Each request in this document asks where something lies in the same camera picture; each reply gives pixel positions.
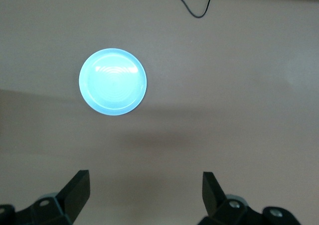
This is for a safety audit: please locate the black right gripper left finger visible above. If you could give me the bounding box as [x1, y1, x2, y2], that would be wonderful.
[0, 169, 91, 225]

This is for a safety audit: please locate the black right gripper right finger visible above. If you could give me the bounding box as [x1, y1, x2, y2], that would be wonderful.
[202, 171, 304, 225]

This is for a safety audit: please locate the light blue round plate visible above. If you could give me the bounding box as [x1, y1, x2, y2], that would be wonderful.
[78, 47, 149, 117]

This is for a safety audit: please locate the looped thin black cable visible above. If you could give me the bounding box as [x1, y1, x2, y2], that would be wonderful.
[170, 0, 218, 18]

